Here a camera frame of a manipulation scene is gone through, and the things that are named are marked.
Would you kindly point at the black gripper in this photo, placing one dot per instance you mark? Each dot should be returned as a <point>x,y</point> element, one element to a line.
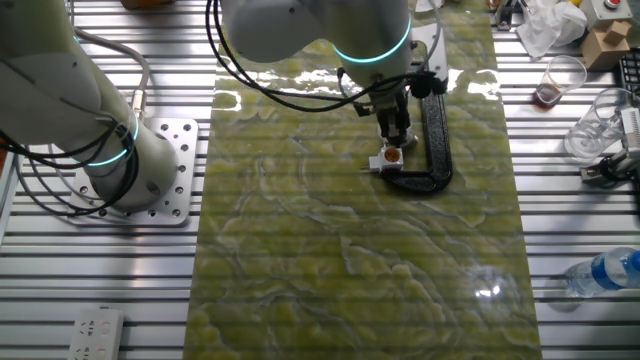
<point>392,112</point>

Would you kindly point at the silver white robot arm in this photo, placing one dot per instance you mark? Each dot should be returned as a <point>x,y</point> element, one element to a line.
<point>50,75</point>

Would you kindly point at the white lamp socket adapter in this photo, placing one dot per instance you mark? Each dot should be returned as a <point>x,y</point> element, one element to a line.
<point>385,162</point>

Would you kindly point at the black C-clamp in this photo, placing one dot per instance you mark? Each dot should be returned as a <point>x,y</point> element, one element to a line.
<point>442,150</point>

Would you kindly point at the green marble pattern mat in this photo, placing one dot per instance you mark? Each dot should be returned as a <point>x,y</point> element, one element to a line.
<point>325,250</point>

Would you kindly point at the clear cup with brown liquid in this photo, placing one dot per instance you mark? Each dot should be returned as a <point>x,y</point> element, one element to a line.
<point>547,95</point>

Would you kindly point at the empty clear plastic cup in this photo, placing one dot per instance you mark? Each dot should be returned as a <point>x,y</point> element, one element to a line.
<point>590,135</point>

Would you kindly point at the small tan cardboard box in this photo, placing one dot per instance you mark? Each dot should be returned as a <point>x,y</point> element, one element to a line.
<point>597,52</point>

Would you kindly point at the black keyboard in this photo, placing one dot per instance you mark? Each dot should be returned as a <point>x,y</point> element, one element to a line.
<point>631,72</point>

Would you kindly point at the light wooden block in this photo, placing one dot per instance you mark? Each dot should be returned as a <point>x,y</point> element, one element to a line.
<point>617,32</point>

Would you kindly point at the grey emergency stop box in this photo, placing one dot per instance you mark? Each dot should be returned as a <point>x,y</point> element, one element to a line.
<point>607,12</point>

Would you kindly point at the clear water bottle blue label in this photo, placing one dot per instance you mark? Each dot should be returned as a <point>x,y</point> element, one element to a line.
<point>605,272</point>

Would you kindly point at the white power strip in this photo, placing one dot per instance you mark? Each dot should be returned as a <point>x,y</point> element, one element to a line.
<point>97,335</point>

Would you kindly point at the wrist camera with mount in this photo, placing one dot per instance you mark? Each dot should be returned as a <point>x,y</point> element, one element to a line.
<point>427,60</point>

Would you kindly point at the dark metal bracket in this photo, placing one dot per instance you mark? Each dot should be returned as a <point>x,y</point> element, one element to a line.
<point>502,17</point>

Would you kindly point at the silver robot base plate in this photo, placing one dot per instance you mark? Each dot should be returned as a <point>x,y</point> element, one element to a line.
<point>182,145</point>

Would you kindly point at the ribbed silver camera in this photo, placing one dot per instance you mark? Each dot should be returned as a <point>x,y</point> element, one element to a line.
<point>631,130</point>

